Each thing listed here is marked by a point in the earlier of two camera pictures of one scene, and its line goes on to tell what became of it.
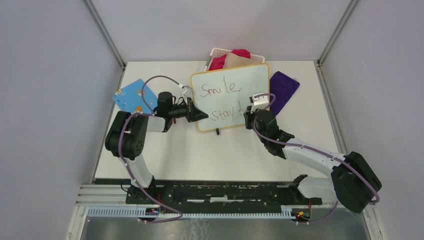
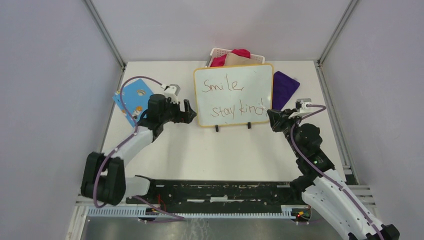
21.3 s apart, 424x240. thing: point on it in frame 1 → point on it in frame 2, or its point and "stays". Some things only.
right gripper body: x=250 y=117 → x=287 y=123
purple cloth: x=284 y=87 stays
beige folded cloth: x=233 y=60 stays
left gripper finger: x=194 y=116 → x=189 y=117
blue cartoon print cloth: x=129 y=97 stays
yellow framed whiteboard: x=223 y=94 stays
